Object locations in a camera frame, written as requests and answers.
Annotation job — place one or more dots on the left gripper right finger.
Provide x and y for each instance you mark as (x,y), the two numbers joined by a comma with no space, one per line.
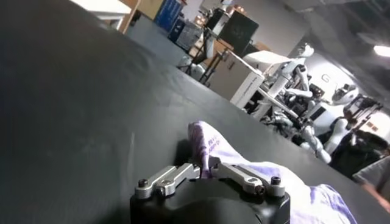
(246,178)

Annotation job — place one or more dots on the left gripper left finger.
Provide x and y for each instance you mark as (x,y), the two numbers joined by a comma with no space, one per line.
(170,179)

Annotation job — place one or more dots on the lavender t-shirt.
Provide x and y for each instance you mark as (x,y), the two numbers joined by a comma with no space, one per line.
(310,201)

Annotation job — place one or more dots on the white robot with cylinder arm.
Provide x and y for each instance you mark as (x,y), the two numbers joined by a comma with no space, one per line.
(300,70)

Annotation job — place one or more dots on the person's bare hand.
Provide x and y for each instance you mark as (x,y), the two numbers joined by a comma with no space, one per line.
(377,198)

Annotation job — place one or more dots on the white standing desk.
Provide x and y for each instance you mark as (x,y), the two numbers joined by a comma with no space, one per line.
(274,97)

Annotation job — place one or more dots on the tall white cardboard box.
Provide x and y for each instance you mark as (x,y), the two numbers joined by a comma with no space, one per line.
(237,79)

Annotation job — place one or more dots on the white humanoid robot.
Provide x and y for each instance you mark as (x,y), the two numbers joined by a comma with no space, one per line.
(332,121)

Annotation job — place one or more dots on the black table cover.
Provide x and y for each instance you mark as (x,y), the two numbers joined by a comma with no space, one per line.
(76,106)

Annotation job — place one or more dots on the black tripod stand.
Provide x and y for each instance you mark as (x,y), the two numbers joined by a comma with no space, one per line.
(207,61)

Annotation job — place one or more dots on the grey person's shirt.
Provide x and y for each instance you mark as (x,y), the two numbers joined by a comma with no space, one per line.
(373,173)

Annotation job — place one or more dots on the black monitor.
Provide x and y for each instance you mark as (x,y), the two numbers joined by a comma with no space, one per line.
(239,32)

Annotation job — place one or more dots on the white table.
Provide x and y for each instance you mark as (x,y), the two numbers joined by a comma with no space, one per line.
(103,7)

